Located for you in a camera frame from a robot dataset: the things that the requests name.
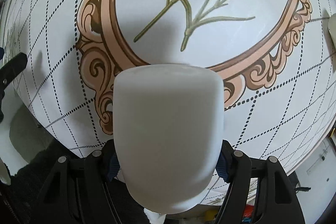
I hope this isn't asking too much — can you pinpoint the white cup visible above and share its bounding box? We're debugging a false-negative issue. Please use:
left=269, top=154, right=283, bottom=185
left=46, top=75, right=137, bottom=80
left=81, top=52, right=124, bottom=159
left=112, top=63, right=225, bottom=214

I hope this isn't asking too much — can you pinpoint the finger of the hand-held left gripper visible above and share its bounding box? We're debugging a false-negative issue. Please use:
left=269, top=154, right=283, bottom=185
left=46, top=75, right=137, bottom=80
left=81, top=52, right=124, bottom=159
left=0, top=52, right=28, bottom=122

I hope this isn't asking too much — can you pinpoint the red plastic bag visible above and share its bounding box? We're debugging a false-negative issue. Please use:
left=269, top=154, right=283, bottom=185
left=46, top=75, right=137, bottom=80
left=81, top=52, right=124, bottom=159
left=241, top=204, right=256, bottom=223

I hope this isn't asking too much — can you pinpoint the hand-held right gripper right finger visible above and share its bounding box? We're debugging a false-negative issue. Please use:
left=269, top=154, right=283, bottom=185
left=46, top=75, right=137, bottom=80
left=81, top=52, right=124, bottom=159
left=214, top=139, right=306, bottom=224

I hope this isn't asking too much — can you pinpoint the floral printed tablecloth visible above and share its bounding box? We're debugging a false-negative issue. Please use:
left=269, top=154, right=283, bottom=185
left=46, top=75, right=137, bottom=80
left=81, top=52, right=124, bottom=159
left=0, top=0, right=336, bottom=206

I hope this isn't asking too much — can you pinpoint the cream plastic object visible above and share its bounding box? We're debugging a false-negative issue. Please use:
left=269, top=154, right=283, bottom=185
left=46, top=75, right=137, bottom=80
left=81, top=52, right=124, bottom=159
left=327, top=13, right=336, bottom=49

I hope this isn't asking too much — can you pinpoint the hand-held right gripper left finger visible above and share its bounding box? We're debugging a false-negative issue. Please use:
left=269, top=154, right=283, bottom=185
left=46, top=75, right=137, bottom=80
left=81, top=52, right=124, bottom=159
left=36, top=139, right=127, bottom=224

